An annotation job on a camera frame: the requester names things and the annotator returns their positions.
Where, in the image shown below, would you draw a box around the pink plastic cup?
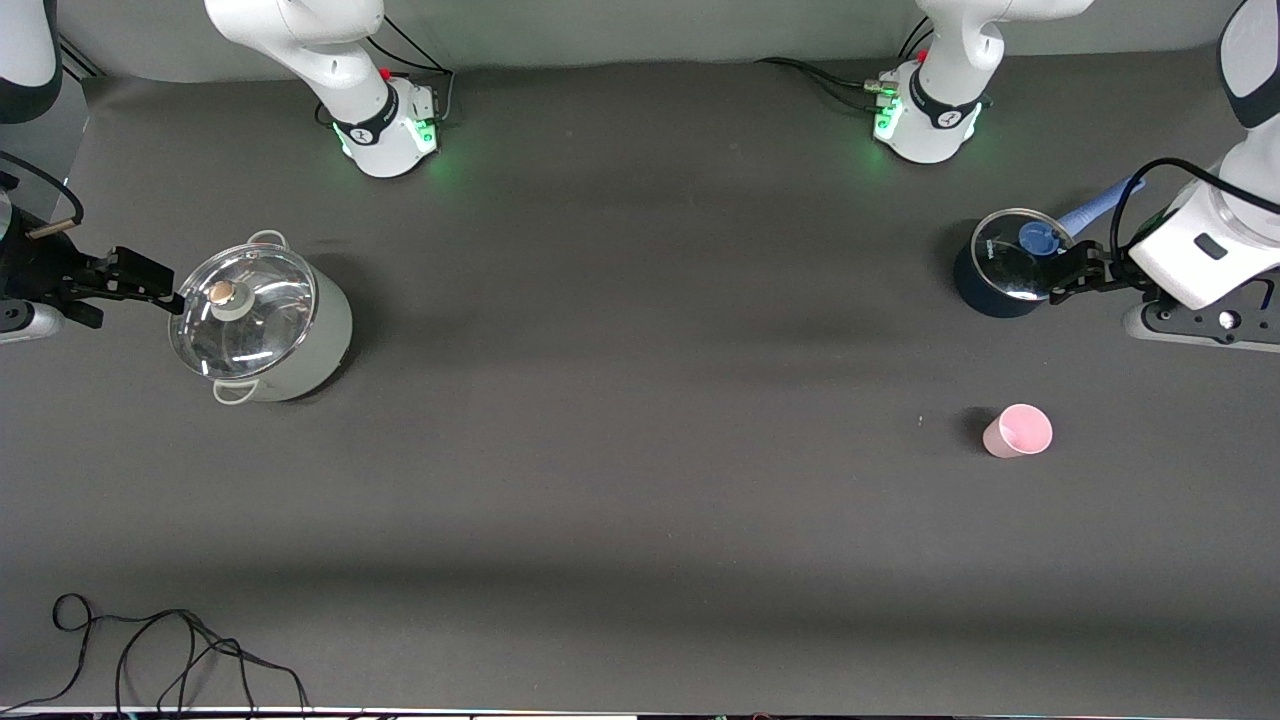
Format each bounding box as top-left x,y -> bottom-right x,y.
982,403 -> 1053,459

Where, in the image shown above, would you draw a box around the glass lid with blue knob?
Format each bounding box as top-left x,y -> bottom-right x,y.
972,208 -> 1076,301

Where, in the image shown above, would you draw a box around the dark blue saucepan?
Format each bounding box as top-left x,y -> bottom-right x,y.
953,175 -> 1148,319

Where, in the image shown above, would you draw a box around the glass lid with wooden knob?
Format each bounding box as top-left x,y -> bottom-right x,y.
168,243 -> 318,381

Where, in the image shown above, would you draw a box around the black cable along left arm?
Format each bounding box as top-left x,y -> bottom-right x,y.
1108,157 -> 1280,256

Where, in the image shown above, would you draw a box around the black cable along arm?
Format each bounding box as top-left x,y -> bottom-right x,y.
1108,157 -> 1280,256
0,150 -> 86,241

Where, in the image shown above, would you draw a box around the black cable along right arm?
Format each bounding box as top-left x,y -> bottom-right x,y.
0,150 -> 86,241

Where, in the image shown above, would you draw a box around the black left arm base cables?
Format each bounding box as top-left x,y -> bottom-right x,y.
755,20 -> 931,111

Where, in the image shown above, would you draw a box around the black arm base cables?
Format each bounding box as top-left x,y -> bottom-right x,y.
365,15 -> 456,126
755,20 -> 931,111

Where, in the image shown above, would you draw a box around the loose thin black cable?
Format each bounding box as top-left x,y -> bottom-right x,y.
0,593 -> 311,713

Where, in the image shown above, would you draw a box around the black right arm base cables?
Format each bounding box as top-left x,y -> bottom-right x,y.
365,15 -> 456,126

